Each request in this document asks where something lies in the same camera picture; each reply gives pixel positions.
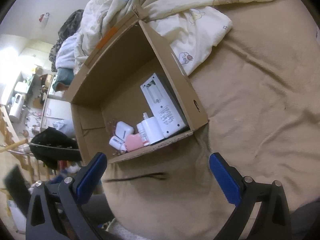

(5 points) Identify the black cable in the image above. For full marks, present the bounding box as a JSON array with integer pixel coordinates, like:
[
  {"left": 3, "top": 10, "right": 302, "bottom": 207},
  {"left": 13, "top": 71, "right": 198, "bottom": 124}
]
[{"left": 102, "top": 171, "right": 168, "bottom": 183}]

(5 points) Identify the lavender blanket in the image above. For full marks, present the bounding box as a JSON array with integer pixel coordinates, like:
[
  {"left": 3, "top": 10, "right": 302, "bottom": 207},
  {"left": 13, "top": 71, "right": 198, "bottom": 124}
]
[{"left": 55, "top": 32, "right": 80, "bottom": 70}]

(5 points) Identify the small white pill bottle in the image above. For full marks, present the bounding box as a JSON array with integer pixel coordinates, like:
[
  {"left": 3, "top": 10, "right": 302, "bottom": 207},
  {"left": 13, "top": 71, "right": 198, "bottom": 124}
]
[{"left": 137, "top": 122, "right": 150, "bottom": 146}]

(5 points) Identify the cream bear-print duvet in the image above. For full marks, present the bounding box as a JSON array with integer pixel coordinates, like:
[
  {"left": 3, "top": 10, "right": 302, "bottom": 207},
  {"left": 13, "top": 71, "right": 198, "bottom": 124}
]
[{"left": 74, "top": 0, "right": 273, "bottom": 74}]

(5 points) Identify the teal pillow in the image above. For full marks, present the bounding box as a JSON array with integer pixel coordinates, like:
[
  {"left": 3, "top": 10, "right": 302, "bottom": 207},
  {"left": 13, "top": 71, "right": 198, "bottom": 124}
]
[{"left": 53, "top": 68, "right": 74, "bottom": 92}]

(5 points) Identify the white lotion bottle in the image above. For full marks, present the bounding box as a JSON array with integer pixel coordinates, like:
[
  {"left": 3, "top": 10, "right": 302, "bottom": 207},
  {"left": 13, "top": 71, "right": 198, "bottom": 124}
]
[{"left": 109, "top": 121, "right": 134, "bottom": 152}]

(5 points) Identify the white appliance on shelf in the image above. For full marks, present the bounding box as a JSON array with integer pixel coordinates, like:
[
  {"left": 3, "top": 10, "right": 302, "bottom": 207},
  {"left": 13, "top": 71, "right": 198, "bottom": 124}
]
[{"left": 9, "top": 93, "right": 25, "bottom": 123}]

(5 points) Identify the white cabinet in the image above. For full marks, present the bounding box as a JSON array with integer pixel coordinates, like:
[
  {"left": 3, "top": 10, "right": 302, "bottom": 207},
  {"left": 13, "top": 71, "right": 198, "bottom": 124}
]
[{"left": 40, "top": 90, "right": 72, "bottom": 132}]

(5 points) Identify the brown cardboard box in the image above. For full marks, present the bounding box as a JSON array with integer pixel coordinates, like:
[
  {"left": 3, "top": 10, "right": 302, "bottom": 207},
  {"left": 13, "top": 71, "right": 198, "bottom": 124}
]
[{"left": 64, "top": 12, "right": 208, "bottom": 163}]

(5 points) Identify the pink heart-shaped case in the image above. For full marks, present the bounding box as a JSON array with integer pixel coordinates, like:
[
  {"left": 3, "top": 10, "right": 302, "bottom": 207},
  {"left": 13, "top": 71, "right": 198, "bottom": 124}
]
[{"left": 125, "top": 133, "right": 144, "bottom": 152}]

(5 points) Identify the tan bed sheet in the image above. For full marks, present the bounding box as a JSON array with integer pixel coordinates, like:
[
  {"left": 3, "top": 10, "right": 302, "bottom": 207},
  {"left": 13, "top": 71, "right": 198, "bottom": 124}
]
[{"left": 104, "top": 0, "right": 319, "bottom": 239}]

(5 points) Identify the white remote control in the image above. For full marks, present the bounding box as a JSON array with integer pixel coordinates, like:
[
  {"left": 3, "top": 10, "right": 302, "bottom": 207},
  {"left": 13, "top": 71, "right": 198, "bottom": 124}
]
[{"left": 140, "top": 73, "right": 188, "bottom": 138}]

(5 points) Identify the white power adapter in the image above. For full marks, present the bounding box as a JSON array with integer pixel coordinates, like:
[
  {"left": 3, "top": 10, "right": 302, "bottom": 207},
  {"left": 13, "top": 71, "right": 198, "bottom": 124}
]
[{"left": 142, "top": 113, "right": 165, "bottom": 145}]

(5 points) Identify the dark patterned blanket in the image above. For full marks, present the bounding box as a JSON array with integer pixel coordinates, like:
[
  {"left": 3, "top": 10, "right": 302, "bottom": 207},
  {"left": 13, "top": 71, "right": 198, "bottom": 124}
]
[{"left": 49, "top": 9, "right": 84, "bottom": 72}]

